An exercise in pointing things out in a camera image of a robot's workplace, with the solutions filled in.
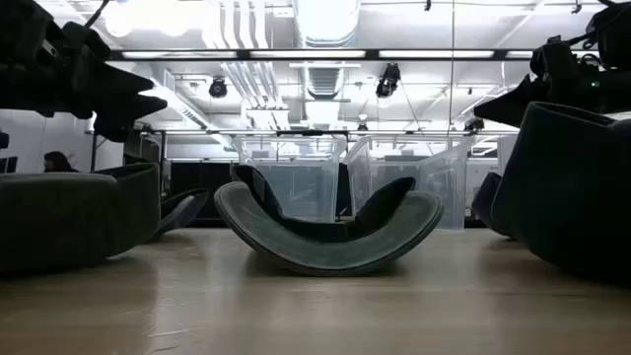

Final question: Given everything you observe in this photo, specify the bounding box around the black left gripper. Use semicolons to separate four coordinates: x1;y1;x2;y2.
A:
29;0;169;144

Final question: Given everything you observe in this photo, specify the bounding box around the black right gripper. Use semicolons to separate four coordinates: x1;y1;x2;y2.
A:
473;34;631;129

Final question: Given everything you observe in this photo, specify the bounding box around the white led light strip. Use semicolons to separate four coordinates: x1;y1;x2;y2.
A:
121;50;239;59
506;49;600;59
249;49;367;59
378;49;495;59

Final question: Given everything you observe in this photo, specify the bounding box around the white room column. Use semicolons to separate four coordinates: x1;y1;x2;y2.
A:
497;135;520;177

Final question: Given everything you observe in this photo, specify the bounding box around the black ceiling spotlight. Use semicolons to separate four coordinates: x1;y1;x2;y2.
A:
375;62;402;99
208;76;229;100

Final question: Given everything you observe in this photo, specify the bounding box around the person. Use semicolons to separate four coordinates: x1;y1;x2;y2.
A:
42;151;80;174

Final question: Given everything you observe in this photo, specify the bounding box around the clear plastic storage bin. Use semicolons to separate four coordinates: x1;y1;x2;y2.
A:
233;135;349;224
343;134;475;232

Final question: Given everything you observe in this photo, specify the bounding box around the black room partition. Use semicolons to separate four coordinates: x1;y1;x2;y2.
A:
165;161;234;222

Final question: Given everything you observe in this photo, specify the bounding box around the ribbed ceiling vent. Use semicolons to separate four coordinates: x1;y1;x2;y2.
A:
305;66;345;101

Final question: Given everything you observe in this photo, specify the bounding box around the thin hanging cable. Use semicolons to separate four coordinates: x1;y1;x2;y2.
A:
449;0;456;137

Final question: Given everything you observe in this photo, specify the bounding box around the black overhead frame beam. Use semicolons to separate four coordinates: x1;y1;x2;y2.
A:
107;47;600;62

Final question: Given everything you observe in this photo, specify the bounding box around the black horizontal frame bar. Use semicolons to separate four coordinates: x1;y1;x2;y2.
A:
83;128;520;137

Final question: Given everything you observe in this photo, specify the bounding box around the round silver ceiling duct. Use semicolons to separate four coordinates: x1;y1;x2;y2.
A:
294;0;362;49

